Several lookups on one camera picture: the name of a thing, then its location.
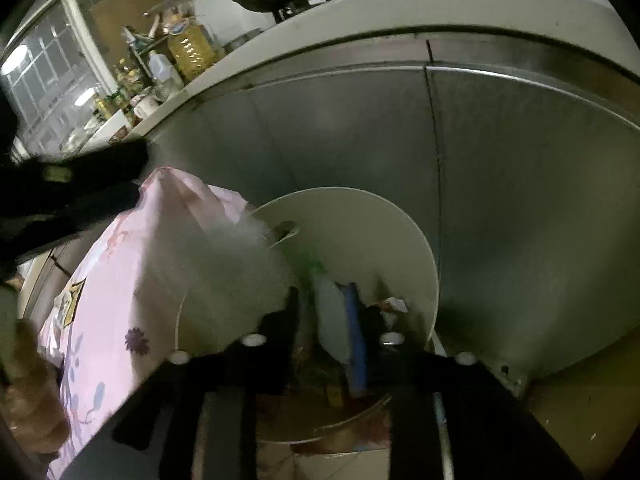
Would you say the beige round bin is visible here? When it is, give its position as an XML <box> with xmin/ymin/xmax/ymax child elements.
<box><xmin>174</xmin><ymin>186</ymin><xmax>442</xmax><ymax>445</ymax></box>

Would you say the white plastic jug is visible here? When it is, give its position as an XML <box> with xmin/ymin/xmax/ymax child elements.
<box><xmin>146</xmin><ymin>51</ymin><xmax>184</xmax><ymax>94</ymax></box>

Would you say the clear plastic bag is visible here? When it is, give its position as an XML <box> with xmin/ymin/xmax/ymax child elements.
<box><xmin>142</xmin><ymin>209</ymin><xmax>352</xmax><ymax>362</ymax></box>

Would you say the barred window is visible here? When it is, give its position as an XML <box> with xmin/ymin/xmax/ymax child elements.
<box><xmin>0</xmin><ymin>0</ymin><xmax>108</xmax><ymax>161</ymax></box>

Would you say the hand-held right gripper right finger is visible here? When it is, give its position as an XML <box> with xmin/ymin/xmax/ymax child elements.
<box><xmin>345</xmin><ymin>282</ymin><xmax>583</xmax><ymax>480</ymax></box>

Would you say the steel kitchen counter cabinet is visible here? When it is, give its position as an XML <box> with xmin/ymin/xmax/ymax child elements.
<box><xmin>20</xmin><ymin>0</ymin><xmax>640</xmax><ymax>387</ymax></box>

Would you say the pink floral tablecloth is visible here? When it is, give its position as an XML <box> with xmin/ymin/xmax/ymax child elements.
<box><xmin>37</xmin><ymin>166</ymin><xmax>261</xmax><ymax>480</ymax></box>

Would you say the white ceramic mug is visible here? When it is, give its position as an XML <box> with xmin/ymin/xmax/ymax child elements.
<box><xmin>133</xmin><ymin>95</ymin><xmax>161</xmax><ymax>120</ymax></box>

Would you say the steel bowl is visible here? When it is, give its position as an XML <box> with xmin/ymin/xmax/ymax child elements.
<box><xmin>224</xmin><ymin>27</ymin><xmax>264</xmax><ymax>54</ymax></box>

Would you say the cooking oil bottle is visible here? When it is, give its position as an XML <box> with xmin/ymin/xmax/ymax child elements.
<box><xmin>166</xmin><ymin>16</ymin><xmax>217</xmax><ymax>82</ymax></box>

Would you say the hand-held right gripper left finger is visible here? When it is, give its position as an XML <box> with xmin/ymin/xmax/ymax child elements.
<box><xmin>112</xmin><ymin>287</ymin><xmax>303</xmax><ymax>480</ymax></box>

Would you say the person's left hand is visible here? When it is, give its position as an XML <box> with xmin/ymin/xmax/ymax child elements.
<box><xmin>0</xmin><ymin>319</ymin><xmax>72</xmax><ymax>457</ymax></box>

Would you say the row of seasoning bottles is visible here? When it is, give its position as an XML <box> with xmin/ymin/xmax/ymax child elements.
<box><xmin>94</xmin><ymin>57</ymin><xmax>152</xmax><ymax>127</ymax></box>

